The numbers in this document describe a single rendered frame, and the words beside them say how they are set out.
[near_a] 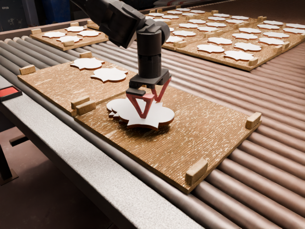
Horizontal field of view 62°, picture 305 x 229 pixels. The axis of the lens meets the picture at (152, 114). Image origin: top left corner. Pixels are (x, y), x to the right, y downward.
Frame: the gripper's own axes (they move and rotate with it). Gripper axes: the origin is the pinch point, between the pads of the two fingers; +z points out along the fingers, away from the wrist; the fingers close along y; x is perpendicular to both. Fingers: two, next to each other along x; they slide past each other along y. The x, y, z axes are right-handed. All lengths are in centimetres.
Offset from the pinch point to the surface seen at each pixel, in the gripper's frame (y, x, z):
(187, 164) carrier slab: 12.5, 14.2, 5.2
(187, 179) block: 17.8, 15.6, 4.2
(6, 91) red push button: 0, -55, 5
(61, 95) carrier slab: -3.5, -34.0, 4.5
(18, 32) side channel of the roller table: -62, -117, 2
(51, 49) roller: -48, -79, 6
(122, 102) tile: -1.9, -9.7, 1.6
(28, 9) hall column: -298, -365, 32
